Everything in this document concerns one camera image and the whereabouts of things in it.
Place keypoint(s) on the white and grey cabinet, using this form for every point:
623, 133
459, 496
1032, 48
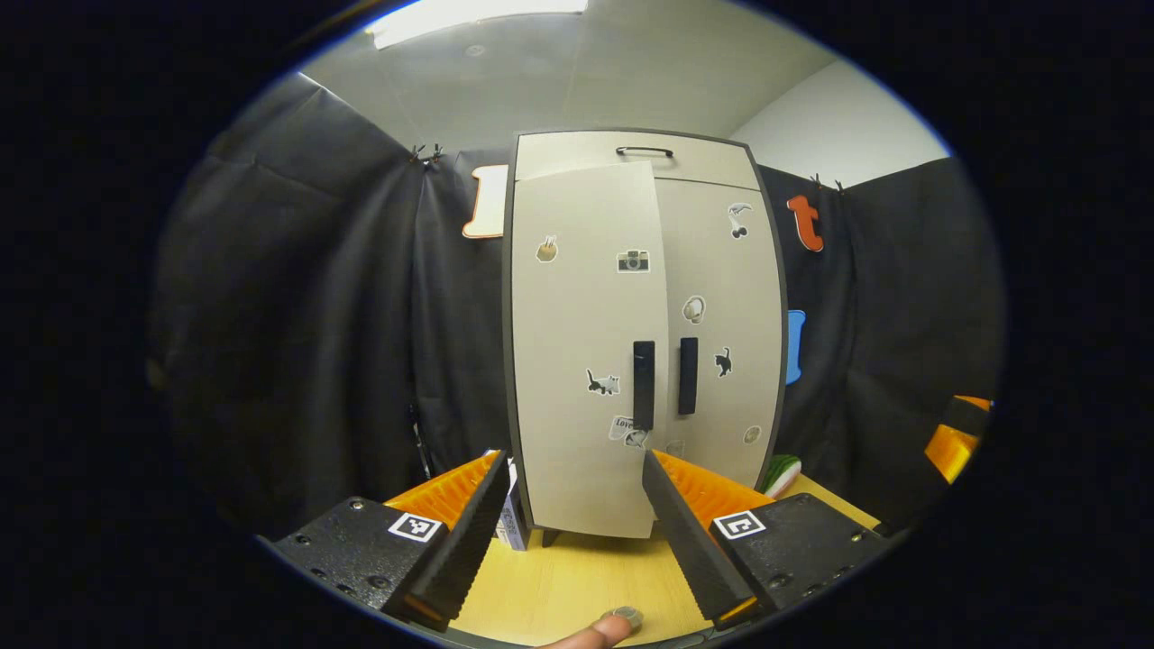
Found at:
507, 361

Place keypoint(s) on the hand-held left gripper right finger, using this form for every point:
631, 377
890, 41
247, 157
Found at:
690, 541

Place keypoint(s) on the ceiling light panel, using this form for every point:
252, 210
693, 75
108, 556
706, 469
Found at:
469, 18

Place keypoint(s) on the white cabinet door headphones sticker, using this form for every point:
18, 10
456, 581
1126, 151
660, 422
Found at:
730, 270

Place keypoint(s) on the white cabinet door camera sticker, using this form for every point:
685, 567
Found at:
577, 361

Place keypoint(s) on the white cabinet drawer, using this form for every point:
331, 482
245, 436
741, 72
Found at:
559, 153

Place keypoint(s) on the watermelon slice toy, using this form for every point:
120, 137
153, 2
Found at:
783, 473

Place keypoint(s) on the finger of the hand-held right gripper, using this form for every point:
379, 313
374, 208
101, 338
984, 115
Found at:
951, 451
969, 416

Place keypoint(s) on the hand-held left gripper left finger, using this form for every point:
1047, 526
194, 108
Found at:
464, 541

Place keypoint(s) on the white printed box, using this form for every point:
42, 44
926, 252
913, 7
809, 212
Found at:
514, 518

